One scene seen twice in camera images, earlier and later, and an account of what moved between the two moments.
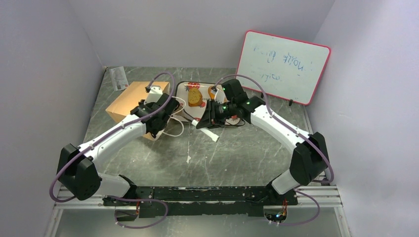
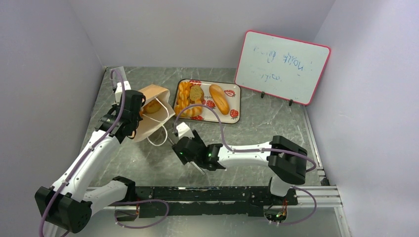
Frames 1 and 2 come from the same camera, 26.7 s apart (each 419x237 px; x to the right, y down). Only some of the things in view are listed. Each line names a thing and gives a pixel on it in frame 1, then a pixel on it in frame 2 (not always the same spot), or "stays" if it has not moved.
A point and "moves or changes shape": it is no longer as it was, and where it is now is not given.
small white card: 119,78 stays
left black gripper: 150,105 to 139,117
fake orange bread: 194,97 stays
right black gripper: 209,120 to 184,160
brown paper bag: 126,100 moves or changes shape
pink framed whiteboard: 285,68 stays
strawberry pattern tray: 191,98 stays
